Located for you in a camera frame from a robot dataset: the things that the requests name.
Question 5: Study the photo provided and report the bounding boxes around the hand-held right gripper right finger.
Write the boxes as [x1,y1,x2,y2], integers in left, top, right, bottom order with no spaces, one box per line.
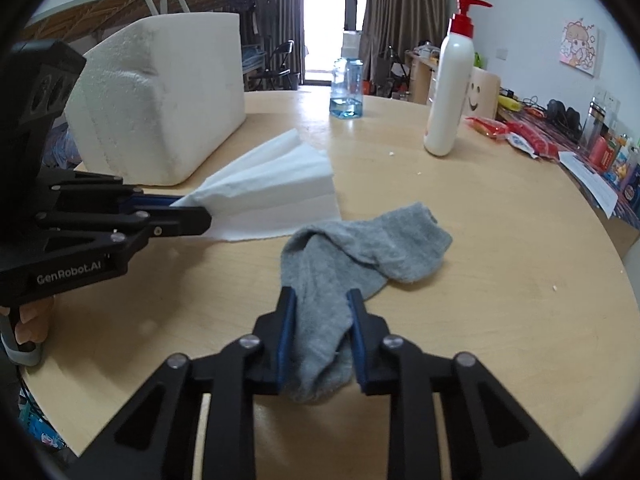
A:
[346,288,583,480]

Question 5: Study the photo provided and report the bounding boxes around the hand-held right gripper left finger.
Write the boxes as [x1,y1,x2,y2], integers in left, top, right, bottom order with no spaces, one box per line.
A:
[70,286,299,480]

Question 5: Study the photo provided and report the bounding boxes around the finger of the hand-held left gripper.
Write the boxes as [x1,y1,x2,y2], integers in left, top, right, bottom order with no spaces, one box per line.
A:
[36,204,212,257]
[47,171,177,210]

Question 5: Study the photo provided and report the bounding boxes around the grey sock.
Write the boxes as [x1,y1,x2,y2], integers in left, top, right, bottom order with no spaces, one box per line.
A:
[280,202,454,405]

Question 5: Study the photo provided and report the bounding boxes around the white paper tissue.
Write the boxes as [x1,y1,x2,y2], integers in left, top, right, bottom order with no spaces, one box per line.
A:
[170,128,343,242]

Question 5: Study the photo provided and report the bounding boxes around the white foam box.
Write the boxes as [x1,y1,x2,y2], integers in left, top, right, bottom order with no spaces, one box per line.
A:
[64,11,247,186]

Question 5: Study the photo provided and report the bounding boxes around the person's left hand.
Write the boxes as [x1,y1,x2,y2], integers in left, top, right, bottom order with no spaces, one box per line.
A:
[13,298,56,346]

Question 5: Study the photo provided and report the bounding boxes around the grey metal bunk bed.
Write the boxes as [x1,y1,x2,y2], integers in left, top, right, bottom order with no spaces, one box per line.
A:
[20,0,233,48]

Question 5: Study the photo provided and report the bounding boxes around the blue plaid blanket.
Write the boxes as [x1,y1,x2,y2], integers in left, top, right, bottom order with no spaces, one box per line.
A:
[242,44,268,74]

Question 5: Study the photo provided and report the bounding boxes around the black folding chair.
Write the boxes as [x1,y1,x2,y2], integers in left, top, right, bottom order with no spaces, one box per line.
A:
[254,40,296,92]

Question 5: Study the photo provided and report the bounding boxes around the clear water bottle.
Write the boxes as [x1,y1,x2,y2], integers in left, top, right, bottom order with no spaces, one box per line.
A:
[329,57,365,120]

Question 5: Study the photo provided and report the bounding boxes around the hanging dark clothes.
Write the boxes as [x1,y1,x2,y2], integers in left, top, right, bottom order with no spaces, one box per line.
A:
[227,0,272,47]

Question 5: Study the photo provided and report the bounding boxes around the blue printed bag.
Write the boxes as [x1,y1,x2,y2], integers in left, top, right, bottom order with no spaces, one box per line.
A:
[17,387,67,454]

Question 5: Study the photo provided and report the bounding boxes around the brown curtain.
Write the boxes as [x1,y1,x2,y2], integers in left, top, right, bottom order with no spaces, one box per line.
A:
[361,0,449,97]
[215,0,304,90]

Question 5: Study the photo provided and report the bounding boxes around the red snack packet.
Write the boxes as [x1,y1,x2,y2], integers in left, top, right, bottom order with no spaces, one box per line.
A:
[506,122,560,160]
[465,116,511,140]

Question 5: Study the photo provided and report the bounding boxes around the glass balcony door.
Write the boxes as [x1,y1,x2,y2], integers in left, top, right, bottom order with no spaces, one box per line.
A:
[299,0,371,84]

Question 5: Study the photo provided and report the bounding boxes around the white bottle with red pump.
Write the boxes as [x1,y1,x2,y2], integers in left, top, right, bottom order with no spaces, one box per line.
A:
[423,0,493,157]

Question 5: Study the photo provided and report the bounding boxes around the wooden desk with drawers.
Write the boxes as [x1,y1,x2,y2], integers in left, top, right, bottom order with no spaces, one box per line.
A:
[404,49,442,106]

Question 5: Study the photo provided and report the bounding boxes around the white paper sheet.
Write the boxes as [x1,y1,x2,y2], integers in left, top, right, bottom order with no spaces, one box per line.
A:
[557,150,621,219]

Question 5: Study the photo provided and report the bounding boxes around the black headphones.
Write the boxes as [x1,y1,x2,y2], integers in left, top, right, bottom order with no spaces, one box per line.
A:
[546,99,584,132]

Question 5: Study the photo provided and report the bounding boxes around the silver flask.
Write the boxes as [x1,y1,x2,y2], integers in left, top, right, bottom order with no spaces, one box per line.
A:
[580,99,614,152]

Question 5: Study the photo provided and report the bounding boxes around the cartoon wall poster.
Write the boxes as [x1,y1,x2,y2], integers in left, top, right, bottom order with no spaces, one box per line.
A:
[560,20,600,77]

